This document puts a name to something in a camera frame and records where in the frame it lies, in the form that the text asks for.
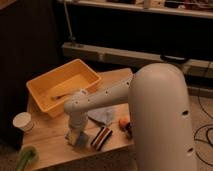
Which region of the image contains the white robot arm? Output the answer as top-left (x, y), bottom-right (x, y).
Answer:
top-left (64, 63), bottom-right (197, 171)

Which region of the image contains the striped dark cloth roll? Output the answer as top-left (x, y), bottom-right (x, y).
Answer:
top-left (90, 127), bottom-right (113, 151)

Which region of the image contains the grey folded cloth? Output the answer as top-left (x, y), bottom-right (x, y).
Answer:
top-left (88, 106), bottom-right (114, 126)

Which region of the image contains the wooden table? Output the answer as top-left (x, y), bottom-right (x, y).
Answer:
top-left (21, 67), bottom-right (136, 171)

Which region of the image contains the yellow plastic tray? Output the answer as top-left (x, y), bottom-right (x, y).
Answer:
top-left (26, 59), bottom-right (101, 117)

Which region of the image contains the orange small toy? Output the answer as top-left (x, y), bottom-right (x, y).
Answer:
top-left (119, 117), bottom-right (132, 139)

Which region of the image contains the white paper cup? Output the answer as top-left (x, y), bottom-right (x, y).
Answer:
top-left (12, 112), bottom-right (34, 132)

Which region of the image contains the green curved object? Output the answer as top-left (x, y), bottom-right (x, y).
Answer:
top-left (15, 146), bottom-right (39, 171)

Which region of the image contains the grey metal shelf rack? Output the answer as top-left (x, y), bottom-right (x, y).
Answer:
top-left (56, 0), bottom-right (213, 98)

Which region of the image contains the black handle on shelf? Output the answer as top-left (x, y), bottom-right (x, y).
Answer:
top-left (160, 55), bottom-right (189, 64)

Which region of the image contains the black cable on floor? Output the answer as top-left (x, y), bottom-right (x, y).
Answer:
top-left (193, 61), bottom-right (213, 168)

